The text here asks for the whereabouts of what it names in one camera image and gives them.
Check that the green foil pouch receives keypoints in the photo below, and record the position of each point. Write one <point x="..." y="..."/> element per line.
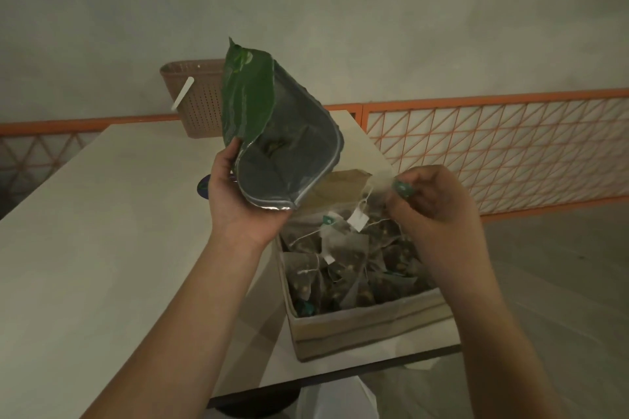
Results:
<point x="248" y="94"/>

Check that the green tag pyramid tea bag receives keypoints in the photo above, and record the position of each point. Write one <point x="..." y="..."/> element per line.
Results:
<point x="404" y="189"/>

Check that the person's right hand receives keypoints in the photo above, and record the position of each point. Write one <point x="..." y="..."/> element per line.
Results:
<point x="442" y="227"/>

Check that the black table base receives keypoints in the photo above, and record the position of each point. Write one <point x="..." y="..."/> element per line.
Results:
<point x="255" y="401"/>

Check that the person's left hand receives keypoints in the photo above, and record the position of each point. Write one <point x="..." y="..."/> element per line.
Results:
<point x="236" y="217"/>

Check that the round purple sticker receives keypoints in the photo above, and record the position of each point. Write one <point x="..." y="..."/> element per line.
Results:
<point x="203" y="187"/>

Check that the person's right forearm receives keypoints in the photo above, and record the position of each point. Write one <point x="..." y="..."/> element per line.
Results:
<point x="501" y="360"/>

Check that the orange mesh fence panel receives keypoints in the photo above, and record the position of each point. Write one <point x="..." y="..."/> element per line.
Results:
<point x="39" y="148"/>
<point x="530" y="153"/>

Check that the beige paper box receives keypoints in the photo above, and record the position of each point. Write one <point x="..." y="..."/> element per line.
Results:
<point x="363" y="325"/>

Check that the brown plastic basket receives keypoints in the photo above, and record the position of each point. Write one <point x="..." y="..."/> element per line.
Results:
<point x="196" y="99"/>

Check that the person's left forearm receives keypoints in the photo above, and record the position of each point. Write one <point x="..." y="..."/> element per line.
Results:
<point x="177" y="335"/>

